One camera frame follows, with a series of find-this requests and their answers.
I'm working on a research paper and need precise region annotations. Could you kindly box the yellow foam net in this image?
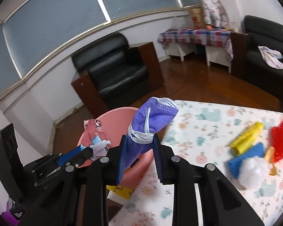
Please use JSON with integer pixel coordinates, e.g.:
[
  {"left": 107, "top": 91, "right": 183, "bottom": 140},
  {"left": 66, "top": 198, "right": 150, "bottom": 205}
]
[{"left": 229, "top": 122, "right": 264, "bottom": 156}]

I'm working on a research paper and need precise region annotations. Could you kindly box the folded cloth on armchair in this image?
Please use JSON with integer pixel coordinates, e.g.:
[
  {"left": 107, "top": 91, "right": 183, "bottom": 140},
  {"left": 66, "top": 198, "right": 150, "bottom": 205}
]
[{"left": 258, "top": 46, "right": 283, "bottom": 70}]

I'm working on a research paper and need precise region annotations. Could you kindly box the white low table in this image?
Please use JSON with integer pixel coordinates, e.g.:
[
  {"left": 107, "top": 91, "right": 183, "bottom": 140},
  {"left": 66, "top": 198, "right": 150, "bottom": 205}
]
[{"left": 164, "top": 43, "right": 231, "bottom": 73}]

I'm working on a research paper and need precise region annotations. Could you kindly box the purple face mask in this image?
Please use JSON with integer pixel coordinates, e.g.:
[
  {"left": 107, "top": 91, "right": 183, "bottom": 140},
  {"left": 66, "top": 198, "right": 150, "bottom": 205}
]
[{"left": 127, "top": 97, "right": 179, "bottom": 167}]

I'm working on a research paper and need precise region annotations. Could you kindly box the red plastic bag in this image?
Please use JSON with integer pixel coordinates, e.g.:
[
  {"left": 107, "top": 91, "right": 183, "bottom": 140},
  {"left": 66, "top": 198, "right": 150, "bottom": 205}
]
[{"left": 270, "top": 120, "right": 283, "bottom": 163}]

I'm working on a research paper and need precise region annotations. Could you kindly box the white plastic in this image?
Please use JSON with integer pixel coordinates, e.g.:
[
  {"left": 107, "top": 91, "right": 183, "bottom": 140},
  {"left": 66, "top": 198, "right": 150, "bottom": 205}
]
[{"left": 238, "top": 156, "right": 270, "bottom": 190}]

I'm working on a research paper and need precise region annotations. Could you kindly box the pink plastic bin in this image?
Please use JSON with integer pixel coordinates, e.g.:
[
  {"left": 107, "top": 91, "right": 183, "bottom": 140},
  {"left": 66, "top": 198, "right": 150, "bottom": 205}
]
[{"left": 77, "top": 107, "right": 156, "bottom": 189}]

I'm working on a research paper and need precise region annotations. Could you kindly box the red wrapper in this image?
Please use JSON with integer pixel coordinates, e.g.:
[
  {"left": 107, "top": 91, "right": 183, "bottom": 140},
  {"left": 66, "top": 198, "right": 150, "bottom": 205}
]
[{"left": 79, "top": 119, "right": 111, "bottom": 161}]

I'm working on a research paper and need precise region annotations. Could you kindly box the black leather armchair right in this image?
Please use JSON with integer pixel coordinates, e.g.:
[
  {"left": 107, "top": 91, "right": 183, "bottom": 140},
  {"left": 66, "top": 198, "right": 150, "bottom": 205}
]
[{"left": 231, "top": 15, "right": 283, "bottom": 99}]

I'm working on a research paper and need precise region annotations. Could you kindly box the floral table cloth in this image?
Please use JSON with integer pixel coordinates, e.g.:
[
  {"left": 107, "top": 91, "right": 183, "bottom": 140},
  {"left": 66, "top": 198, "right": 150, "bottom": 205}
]
[{"left": 109, "top": 100, "right": 283, "bottom": 225}]

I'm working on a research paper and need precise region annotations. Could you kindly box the purple sleeve forearm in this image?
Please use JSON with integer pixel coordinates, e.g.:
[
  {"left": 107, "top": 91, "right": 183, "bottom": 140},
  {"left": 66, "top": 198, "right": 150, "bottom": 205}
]
[{"left": 1, "top": 199, "right": 25, "bottom": 226}]

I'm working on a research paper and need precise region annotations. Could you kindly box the brown paper bag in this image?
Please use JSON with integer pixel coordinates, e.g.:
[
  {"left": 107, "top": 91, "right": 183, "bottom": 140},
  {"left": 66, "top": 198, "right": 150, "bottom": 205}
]
[{"left": 188, "top": 7, "right": 205, "bottom": 27}]

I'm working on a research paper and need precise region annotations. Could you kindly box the blue foam net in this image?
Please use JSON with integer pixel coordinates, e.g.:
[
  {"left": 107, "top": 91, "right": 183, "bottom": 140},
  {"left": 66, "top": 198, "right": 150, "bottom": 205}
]
[{"left": 228, "top": 142, "right": 265, "bottom": 179}]

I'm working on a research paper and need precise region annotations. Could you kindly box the black leather armchair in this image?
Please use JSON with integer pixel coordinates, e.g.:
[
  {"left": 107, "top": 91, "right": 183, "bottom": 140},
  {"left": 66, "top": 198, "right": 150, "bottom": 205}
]
[
  {"left": 71, "top": 33, "right": 164, "bottom": 117},
  {"left": 231, "top": 15, "right": 283, "bottom": 99}
]

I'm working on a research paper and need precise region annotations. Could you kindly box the orange peel piece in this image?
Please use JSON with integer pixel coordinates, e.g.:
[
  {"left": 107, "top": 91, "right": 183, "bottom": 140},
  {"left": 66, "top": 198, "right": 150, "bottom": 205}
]
[{"left": 264, "top": 146, "right": 277, "bottom": 176}]

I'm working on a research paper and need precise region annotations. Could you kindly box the floral hanging jacket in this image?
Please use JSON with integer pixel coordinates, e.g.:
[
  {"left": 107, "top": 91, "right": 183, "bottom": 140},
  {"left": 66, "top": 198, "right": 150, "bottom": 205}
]
[{"left": 201, "top": 0, "right": 229, "bottom": 29}]

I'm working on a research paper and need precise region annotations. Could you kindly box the plaid tablecloth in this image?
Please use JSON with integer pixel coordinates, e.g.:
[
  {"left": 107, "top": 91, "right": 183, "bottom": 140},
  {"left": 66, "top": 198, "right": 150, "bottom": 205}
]
[{"left": 158, "top": 28, "right": 233, "bottom": 61}]

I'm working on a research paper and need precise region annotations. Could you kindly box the black leather armchair left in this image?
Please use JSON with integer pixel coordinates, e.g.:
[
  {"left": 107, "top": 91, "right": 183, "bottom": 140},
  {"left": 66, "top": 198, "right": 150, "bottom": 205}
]
[{"left": 71, "top": 33, "right": 164, "bottom": 117}]

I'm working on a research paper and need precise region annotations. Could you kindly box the yellow black box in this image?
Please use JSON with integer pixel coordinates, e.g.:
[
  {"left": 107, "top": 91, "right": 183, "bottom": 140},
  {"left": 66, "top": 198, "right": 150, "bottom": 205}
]
[{"left": 106, "top": 185, "right": 134, "bottom": 200}]

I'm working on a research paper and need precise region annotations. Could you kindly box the clear plastic bag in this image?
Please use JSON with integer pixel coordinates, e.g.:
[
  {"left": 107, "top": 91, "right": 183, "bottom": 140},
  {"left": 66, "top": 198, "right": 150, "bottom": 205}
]
[{"left": 170, "top": 16, "right": 187, "bottom": 31}]

